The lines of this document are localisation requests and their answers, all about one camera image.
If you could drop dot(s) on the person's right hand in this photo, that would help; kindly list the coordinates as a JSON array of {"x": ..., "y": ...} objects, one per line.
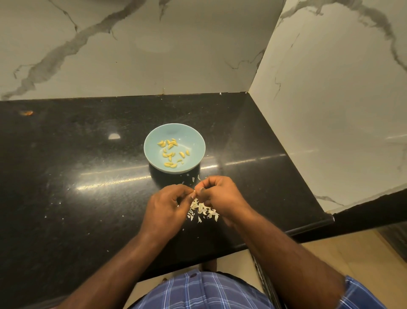
[{"x": 224, "y": 196}]

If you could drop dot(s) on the person's left hand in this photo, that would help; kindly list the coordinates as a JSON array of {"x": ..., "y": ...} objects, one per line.
[{"x": 164, "y": 213}]

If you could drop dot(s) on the pile of garlic skins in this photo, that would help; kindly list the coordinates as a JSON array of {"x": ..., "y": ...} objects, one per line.
[{"x": 205, "y": 210}]

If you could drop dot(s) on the light blue bowl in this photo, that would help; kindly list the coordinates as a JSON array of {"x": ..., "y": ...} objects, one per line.
[{"x": 192, "y": 163}]

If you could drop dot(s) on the cluster of peeled garlic cloves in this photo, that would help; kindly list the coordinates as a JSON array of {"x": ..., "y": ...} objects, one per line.
[{"x": 171, "y": 144}]

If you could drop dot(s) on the person's left forearm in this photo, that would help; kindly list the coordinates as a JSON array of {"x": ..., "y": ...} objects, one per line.
[{"x": 108, "y": 280}]

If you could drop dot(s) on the person's right forearm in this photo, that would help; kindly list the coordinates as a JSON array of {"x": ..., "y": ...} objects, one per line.
[{"x": 289, "y": 264}]

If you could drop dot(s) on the person's left foot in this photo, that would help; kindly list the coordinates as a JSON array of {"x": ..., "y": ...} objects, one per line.
[{"x": 164, "y": 278}]

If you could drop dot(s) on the blue plaid shirt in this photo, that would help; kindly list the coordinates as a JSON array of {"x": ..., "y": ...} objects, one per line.
[{"x": 203, "y": 295}]

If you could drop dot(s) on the black cabinet trim strip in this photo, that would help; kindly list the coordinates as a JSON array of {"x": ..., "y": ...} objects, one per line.
[{"x": 264, "y": 286}]

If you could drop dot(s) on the small orange scrap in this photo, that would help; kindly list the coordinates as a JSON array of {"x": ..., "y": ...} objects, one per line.
[{"x": 26, "y": 113}]

